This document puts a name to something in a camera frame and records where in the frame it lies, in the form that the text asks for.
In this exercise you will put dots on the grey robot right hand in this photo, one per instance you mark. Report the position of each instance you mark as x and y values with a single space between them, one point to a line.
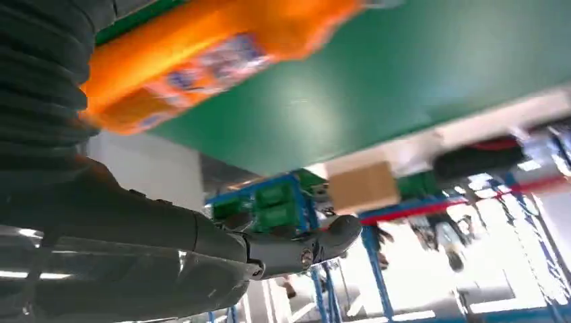
134 249

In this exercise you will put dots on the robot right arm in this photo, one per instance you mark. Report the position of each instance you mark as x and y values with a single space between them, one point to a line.
40 89

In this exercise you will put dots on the green crate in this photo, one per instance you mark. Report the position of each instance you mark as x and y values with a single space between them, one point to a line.
417 185
312 179
276 207

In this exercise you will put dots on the orange drink bottle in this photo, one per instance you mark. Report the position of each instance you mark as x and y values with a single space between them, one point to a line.
178 58

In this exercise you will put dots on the cardboard box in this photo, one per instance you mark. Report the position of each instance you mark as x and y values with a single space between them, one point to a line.
363 187

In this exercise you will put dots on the blue metal rack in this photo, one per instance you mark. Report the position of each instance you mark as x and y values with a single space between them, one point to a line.
372 254

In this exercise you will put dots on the green mat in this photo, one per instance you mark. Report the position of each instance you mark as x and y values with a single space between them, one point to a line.
379 89

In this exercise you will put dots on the person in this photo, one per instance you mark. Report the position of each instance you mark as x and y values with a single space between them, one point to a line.
451 245

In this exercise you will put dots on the black carrying case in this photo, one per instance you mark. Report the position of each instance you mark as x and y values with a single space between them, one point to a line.
477 162

